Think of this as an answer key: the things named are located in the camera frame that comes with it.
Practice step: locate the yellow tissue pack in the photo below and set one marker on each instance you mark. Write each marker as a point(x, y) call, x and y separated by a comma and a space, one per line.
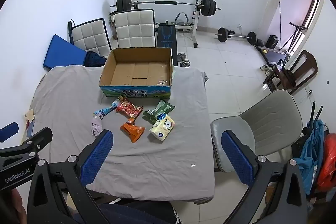
point(161, 128)

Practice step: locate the window frame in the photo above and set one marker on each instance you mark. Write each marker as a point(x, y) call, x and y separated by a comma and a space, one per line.
point(313, 11)

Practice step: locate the orange snack packet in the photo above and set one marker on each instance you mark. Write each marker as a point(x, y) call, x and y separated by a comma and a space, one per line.
point(132, 130)

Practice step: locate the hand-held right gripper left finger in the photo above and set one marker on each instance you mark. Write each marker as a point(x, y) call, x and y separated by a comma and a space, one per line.
point(97, 154)

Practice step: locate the blue book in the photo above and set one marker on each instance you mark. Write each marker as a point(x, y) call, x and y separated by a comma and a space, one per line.
point(30, 129)

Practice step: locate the barbell with black plates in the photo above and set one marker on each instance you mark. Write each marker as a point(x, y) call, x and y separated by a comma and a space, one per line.
point(162, 2)

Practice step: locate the person's dark trousers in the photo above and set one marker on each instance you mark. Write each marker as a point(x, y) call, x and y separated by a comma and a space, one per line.
point(131, 213)

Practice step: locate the grey office chair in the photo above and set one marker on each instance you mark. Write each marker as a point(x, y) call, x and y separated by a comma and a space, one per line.
point(270, 119)

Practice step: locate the blue foam mat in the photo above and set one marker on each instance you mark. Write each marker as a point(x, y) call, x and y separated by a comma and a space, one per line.
point(63, 54)

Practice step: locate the brown wooden chair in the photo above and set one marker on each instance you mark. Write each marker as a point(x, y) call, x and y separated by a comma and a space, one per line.
point(305, 64)

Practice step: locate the white squat rack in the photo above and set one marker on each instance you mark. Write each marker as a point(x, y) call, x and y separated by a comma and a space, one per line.
point(195, 19)

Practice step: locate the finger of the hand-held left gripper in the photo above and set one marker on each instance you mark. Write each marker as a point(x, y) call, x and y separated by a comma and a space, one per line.
point(39, 137)
point(9, 130)

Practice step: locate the green snack packet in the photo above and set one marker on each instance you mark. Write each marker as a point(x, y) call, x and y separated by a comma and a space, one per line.
point(161, 107)

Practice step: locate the cardboard box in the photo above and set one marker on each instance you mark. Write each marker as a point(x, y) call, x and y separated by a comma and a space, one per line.
point(136, 71)

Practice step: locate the blue white tube packet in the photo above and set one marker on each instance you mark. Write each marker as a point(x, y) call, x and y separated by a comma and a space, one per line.
point(106, 110)

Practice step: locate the red plastic bag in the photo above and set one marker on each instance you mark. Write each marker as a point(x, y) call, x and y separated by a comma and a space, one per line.
point(329, 161)

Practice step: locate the pair of light shoes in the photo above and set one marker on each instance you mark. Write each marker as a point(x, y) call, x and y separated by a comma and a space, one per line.
point(267, 69)

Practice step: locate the black blue weight bench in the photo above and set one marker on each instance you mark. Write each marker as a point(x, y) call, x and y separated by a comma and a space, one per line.
point(166, 36)

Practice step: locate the dark blue cloth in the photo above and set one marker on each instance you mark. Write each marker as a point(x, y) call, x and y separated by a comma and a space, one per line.
point(94, 59)

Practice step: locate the yellow paper piece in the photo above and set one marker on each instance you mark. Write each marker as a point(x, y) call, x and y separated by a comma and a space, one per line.
point(29, 114)

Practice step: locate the small white quilted chair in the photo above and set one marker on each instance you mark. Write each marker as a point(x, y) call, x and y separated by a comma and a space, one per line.
point(90, 36)

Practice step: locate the purple white small packet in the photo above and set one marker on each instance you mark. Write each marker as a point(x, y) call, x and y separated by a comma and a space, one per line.
point(96, 125)

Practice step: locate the black stand legs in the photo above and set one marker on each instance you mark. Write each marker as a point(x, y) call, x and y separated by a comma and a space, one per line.
point(312, 119)

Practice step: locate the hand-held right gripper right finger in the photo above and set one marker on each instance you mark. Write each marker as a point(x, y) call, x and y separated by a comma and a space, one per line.
point(236, 158)

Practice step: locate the clear plastic wrap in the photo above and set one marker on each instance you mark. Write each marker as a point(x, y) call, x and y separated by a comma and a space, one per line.
point(162, 83)

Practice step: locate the blue clothing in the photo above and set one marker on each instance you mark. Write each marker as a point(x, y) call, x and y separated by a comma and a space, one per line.
point(312, 150)

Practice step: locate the red snack packet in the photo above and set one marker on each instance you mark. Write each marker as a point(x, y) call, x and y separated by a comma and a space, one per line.
point(128, 108)

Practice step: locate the treadmill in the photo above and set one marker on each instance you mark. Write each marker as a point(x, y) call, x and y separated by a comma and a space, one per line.
point(275, 55)

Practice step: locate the black speaker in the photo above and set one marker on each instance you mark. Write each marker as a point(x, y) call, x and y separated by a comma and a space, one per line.
point(272, 42)

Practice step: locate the chrome dumbbell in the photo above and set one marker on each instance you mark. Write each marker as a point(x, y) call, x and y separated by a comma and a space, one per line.
point(181, 56)
point(185, 63)

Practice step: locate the large white quilted chair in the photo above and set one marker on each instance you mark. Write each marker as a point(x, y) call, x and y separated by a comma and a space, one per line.
point(134, 28)

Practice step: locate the short barbell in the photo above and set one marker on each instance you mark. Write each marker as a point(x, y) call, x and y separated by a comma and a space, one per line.
point(223, 34)

